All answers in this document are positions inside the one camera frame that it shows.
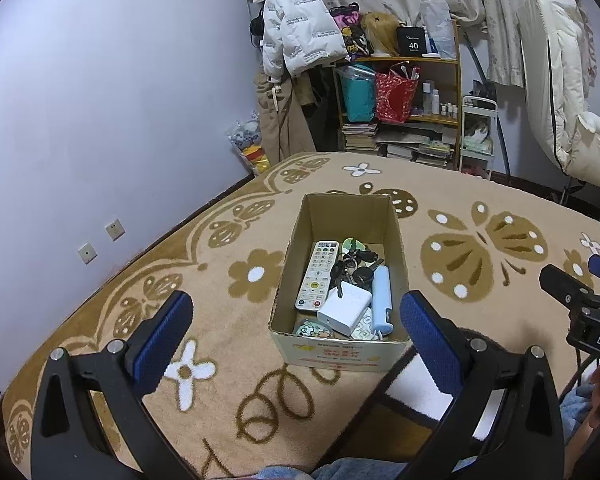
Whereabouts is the large white charger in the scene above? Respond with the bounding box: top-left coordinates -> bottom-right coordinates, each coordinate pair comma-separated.
316,281 -> 373,337

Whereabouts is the yellow wig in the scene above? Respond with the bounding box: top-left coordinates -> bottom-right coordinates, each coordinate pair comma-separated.
361,11 -> 401,57

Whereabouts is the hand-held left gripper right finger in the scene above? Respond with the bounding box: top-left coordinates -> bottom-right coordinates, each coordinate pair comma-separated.
400,290 -> 566,480

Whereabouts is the dark hanging coat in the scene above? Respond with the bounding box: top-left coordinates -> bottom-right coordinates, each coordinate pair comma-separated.
295,62 -> 343,153

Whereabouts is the cardboard box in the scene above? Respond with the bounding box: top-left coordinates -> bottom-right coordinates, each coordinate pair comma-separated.
267,192 -> 412,372

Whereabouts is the teal bag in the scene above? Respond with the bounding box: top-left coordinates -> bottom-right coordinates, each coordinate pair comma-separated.
336,65 -> 378,122

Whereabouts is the wooden bookshelf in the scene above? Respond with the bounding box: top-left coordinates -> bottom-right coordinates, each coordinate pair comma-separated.
332,20 -> 463,168

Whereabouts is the black box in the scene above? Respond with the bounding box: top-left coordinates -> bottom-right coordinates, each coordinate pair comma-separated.
396,25 -> 428,57

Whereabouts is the cream folded quilt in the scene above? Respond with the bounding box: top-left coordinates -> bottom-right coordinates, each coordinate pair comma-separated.
516,0 -> 600,196

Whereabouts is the clear plastic bag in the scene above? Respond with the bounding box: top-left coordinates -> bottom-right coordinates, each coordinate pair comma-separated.
419,0 -> 457,59

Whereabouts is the person's right forearm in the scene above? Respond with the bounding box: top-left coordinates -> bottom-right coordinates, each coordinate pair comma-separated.
562,360 -> 600,480

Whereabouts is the red gift bag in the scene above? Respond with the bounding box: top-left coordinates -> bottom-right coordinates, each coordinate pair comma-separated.
374,62 -> 421,123

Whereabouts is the black pink patterned bag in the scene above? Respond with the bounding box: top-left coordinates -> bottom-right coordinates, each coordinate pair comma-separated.
328,4 -> 363,31

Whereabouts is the white puffer jacket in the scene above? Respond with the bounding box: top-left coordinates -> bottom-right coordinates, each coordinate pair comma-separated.
252,0 -> 348,81

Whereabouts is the beige lace curtain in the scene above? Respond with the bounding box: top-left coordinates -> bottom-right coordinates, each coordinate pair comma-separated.
300,0 -> 576,88

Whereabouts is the bag of plush toys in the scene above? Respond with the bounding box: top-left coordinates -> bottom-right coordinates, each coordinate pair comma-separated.
225,110 -> 271,177

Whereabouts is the white metal cart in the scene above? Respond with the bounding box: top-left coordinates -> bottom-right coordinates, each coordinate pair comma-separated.
459,95 -> 498,181

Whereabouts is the green patterned round case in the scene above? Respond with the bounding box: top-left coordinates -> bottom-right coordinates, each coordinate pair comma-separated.
292,319 -> 336,341

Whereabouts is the light blue power bank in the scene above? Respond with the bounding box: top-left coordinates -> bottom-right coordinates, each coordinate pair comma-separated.
371,265 -> 396,336

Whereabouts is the small white remote control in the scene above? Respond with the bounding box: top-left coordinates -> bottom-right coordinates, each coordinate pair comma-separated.
350,307 -> 381,342

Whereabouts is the bunch of keys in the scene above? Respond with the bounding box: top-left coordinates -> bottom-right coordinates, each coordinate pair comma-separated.
330,250 -> 386,291

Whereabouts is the stack of books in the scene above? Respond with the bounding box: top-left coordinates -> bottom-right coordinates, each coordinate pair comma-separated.
377,125 -> 458,166
341,121 -> 380,153

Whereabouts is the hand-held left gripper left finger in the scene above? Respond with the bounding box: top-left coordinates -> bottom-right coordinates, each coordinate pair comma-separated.
30,290 -> 193,480

